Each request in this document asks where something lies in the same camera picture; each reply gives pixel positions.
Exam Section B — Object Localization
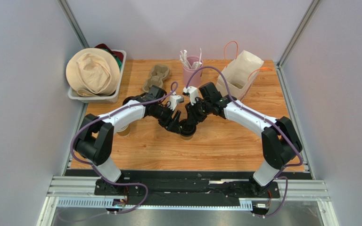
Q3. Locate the pink straw holder cup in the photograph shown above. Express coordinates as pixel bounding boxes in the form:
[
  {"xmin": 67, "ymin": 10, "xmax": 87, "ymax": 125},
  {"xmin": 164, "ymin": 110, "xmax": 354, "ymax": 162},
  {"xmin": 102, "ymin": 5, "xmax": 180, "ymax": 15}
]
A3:
[{"xmin": 182, "ymin": 56, "xmax": 202, "ymax": 88}]

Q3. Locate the aluminium frame post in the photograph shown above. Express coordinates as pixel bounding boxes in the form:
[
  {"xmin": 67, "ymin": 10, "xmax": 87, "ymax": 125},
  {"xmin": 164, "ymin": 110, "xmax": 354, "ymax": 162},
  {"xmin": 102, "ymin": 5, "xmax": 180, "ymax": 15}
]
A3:
[
  {"xmin": 58, "ymin": 0, "xmax": 90, "ymax": 48},
  {"xmin": 277, "ymin": 0, "xmax": 322, "ymax": 68}
]

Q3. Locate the stack of brown paper cups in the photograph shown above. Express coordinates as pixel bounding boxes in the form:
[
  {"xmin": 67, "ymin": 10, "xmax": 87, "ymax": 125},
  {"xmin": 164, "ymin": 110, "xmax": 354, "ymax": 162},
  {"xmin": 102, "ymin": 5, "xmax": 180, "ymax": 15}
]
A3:
[{"xmin": 117, "ymin": 125, "xmax": 131, "ymax": 137}]

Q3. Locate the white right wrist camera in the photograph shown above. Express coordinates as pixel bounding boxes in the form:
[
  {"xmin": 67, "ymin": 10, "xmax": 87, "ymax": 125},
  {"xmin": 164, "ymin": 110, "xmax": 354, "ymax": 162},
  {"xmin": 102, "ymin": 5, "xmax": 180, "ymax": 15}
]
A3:
[{"xmin": 183, "ymin": 86, "xmax": 199, "ymax": 105}]

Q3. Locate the wrapped white straw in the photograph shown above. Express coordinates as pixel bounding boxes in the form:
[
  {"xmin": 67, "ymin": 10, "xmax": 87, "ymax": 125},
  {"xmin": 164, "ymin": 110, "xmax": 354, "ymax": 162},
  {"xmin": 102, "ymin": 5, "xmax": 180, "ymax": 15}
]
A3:
[
  {"xmin": 180, "ymin": 50, "xmax": 191, "ymax": 69},
  {"xmin": 198, "ymin": 48, "xmax": 202, "ymax": 65},
  {"xmin": 191, "ymin": 61, "xmax": 201, "ymax": 70}
]

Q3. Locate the dark red cloth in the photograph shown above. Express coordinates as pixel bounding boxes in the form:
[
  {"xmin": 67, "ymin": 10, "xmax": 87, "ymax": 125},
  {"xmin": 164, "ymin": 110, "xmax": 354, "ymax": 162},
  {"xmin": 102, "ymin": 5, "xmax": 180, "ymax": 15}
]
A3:
[{"xmin": 94, "ymin": 43, "xmax": 124, "ymax": 63}]

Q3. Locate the white plastic basket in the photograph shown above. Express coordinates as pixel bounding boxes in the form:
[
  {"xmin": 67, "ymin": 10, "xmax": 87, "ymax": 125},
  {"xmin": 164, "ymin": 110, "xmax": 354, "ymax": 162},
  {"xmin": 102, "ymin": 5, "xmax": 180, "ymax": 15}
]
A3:
[{"xmin": 66, "ymin": 45, "xmax": 127, "ymax": 104}]

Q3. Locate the brown paper cup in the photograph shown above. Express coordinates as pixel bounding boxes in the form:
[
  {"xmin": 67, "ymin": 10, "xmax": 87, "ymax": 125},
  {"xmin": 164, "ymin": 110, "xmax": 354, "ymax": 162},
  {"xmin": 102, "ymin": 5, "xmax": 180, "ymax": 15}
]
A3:
[{"xmin": 180, "ymin": 135, "xmax": 193, "ymax": 140}]

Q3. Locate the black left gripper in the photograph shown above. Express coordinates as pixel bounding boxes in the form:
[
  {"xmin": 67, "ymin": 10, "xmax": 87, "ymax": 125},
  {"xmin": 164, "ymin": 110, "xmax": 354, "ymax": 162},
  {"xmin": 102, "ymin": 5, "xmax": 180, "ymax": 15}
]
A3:
[{"xmin": 152, "ymin": 104, "xmax": 181, "ymax": 135}]

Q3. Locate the lower cardboard cup carrier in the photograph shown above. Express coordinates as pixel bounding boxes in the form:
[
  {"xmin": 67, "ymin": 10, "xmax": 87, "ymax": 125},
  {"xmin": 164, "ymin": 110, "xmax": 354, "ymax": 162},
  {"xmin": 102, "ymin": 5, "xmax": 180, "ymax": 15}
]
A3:
[{"xmin": 142, "ymin": 64, "xmax": 170, "ymax": 92}]

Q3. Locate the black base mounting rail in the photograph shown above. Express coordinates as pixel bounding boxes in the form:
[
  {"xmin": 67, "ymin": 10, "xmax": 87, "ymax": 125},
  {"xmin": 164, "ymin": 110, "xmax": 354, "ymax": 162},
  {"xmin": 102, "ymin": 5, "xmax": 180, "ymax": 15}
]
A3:
[{"xmin": 65, "ymin": 169, "xmax": 313, "ymax": 208}]

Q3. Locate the aluminium frame post right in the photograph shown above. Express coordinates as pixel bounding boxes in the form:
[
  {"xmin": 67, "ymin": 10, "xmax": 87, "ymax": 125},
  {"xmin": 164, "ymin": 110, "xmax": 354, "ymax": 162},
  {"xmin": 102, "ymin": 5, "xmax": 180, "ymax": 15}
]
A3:
[{"xmin": 277, "ymin": 0, "xmax": 322, "ymax": 68}]

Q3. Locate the white paper takeout bag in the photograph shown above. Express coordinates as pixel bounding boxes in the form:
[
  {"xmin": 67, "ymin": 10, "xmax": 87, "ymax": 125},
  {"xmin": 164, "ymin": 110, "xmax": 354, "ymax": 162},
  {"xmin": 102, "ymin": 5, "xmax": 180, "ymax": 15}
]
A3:
[{"xmin": 215, "ymin": 40, "xmax": 272, "ymax": 101}]

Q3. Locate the green cloth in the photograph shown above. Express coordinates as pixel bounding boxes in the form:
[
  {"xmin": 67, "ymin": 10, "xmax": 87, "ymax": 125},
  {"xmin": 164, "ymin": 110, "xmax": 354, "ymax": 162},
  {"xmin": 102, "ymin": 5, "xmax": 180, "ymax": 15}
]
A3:
[{"xmin": 103, "ymin": 48, "xmax": 122, "ymax": 69}]

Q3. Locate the beige bucket hat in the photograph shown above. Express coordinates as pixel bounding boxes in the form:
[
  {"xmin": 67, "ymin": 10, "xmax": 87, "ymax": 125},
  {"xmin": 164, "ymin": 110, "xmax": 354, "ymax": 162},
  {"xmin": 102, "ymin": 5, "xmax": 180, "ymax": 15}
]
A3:
[{"xmin": 66, "ymin": 48, "xmax": 121, "ymax": 97}]

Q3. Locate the aluminium frame post left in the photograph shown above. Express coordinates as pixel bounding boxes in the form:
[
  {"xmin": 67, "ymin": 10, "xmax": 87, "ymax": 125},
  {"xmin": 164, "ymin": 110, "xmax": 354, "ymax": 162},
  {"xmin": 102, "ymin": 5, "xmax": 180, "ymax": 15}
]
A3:
[{"xmin": 58, "ymin": 0, "xmax": 90, "ymax": 48}]

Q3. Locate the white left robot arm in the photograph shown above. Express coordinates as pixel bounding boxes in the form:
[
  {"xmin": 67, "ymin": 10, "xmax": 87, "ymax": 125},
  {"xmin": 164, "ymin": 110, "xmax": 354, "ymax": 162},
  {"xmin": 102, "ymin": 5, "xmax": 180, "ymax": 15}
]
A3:
[{"xmin": 71, "ymin": 86, "xmax": 184, "ymax": 194}]

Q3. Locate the stack of black lids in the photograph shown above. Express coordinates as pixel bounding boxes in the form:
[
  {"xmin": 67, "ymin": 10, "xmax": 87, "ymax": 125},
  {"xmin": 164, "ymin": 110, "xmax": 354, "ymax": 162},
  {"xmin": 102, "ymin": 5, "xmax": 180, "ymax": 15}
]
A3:
[{"xmin": 123, "ymin": 96, "xmax": 137, "ymax": 105}]

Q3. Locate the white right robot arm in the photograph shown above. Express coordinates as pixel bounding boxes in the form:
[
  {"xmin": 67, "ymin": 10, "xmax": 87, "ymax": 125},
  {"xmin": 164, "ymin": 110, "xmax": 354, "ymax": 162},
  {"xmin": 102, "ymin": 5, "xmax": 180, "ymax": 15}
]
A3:
[{"xmin": 180, "ymin": 82, "xmax": 303, "ymax": 197}]

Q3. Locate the black plastic cup lid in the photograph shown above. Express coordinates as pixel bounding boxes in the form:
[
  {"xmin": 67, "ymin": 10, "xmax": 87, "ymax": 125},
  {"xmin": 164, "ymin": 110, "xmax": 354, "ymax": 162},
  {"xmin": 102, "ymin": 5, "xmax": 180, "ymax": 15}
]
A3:
[{"xmin": 179, "ymin": 119, "xmax": 197, "ymax": 137}]

